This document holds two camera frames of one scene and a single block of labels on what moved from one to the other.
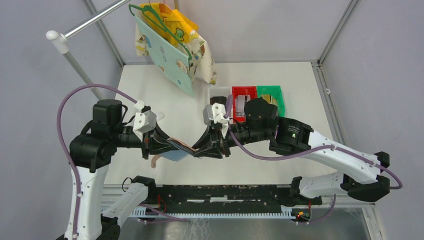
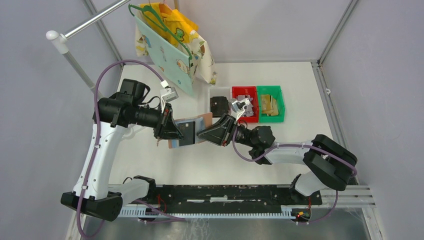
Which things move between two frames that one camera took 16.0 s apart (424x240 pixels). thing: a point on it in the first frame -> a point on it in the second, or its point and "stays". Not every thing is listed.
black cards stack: [221, 100] stays
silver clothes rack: [59, 40] stays
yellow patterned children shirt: [182, 30] stays
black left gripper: [149, 144] -> [166, 128]
